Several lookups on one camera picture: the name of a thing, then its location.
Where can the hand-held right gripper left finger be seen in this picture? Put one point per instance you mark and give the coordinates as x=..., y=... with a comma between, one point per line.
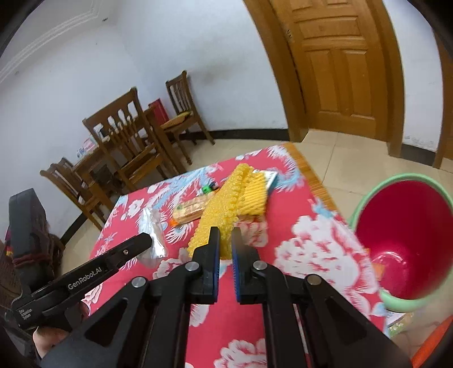
x=207, y=279

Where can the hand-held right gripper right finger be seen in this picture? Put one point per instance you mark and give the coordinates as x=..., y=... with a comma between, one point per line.
x=239, y=279

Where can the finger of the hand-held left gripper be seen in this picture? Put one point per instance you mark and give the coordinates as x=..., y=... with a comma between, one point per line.
x=129, y=251

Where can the clear plastic bag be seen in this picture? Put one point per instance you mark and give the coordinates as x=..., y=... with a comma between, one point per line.
x=157, y=230

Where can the yellow foam net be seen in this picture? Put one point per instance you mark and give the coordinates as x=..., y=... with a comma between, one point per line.
x=226, y=208

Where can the small green toy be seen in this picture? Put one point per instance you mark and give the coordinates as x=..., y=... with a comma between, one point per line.
x=208, y=189

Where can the white medicine box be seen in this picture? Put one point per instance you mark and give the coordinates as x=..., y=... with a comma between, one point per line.
x=270, y=178

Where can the red bin with green rim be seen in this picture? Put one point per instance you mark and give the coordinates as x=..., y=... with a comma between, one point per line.
x=407, y=240

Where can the person's left hand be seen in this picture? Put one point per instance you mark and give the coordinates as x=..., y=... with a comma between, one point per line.
x=44, y=341

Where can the cracker packet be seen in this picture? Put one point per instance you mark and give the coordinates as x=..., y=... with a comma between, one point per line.
x=189, y=210

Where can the black upright panel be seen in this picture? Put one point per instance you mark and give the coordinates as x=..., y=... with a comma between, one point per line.
x=24, y=230

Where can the red floral tablecloth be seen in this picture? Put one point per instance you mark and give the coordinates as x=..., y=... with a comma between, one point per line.
x=311, y=247

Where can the wooden dining chair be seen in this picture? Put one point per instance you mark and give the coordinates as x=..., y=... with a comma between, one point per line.
x=67, y=180
x=180, y=92
x=120, y=116

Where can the blue white packet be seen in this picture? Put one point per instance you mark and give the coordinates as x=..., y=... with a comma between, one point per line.
x=81, y=152

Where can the pink tissue packet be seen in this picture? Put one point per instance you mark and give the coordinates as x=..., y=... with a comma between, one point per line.
x=88, y=143

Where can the light wooden table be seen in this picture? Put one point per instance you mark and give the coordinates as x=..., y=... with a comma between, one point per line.
x=311, y=173

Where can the yellow seat cushion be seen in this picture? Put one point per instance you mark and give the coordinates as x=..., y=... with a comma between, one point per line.
x=177, y=120

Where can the red paper bag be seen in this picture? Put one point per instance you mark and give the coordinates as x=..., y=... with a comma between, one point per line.
x=159, y=110

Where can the colourful printed papers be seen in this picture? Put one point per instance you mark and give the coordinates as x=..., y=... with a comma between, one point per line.
x=398, y=322

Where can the orange plastic stool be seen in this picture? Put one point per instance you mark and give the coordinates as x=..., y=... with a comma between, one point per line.
x=435, y=346

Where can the wooden door with black lock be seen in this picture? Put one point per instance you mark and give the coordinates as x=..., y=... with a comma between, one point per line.
x=339, y=70

